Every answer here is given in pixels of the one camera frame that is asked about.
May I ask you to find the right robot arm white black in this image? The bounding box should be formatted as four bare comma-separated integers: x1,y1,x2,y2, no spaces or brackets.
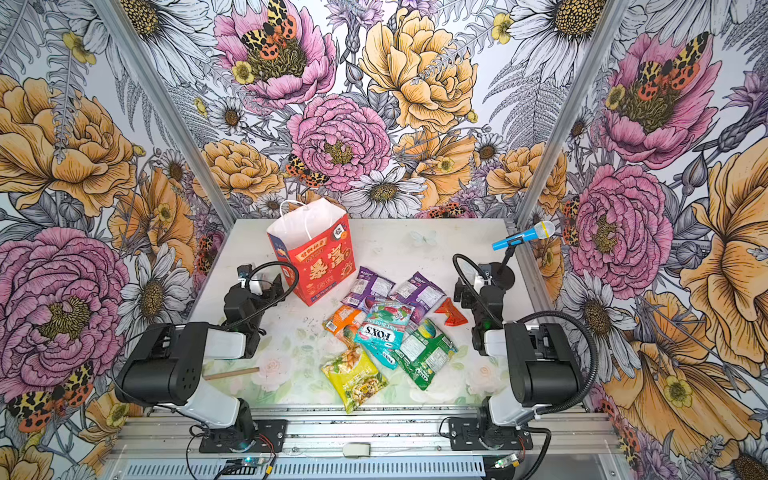
448,255,584,451

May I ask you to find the purple snack packet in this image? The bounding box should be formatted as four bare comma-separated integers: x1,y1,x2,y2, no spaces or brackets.
388,272,446,324
341,267,395,311

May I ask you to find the black corrugated cable right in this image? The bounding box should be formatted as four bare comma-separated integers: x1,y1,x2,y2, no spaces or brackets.
452,253,600,415

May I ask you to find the small red snack packet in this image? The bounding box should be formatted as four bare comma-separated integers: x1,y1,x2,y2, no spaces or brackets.
435,298,468,327

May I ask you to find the green snack bag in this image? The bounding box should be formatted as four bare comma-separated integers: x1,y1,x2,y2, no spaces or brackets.
393,318,458,391

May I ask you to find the purple snack packet right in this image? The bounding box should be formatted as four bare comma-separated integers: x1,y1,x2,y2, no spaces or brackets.
388,272,446,324

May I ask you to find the red paper gift bag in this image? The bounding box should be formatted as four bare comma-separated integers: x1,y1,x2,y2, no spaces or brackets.
267,198,356,306

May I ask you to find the teal red candy bag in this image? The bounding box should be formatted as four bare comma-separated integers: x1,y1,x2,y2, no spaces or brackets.
366,299,414,326

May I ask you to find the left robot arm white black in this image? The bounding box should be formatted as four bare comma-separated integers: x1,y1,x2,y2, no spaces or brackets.
114,261,298,453

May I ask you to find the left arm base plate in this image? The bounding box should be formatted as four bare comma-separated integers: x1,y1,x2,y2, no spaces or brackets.
198,419,288,454

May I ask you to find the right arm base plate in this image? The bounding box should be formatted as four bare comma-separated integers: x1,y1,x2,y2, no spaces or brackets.
439,416,533,452

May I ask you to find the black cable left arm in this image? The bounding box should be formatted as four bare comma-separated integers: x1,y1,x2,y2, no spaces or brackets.
239,260,301,328

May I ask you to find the purple snack packet left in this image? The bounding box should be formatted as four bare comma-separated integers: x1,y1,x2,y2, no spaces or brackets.
341,267,395,311

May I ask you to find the orange snack packet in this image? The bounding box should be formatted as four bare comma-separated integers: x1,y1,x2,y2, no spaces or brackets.
323,305,367,348

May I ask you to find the blue toy microphone on stand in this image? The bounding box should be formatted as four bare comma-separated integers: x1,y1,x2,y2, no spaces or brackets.
490,220,556,291

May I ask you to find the wooden stick tool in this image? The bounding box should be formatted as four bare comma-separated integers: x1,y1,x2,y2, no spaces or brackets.
203,367,260,381

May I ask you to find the yellow snack bag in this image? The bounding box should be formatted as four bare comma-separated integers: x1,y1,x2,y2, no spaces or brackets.
321,346,389,414

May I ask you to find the teal Fox's candy bag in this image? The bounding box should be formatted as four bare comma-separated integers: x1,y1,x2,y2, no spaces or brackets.
354,322,406,370

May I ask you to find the aluminium rail frame front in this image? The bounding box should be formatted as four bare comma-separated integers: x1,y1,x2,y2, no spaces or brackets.
102,405,632,479

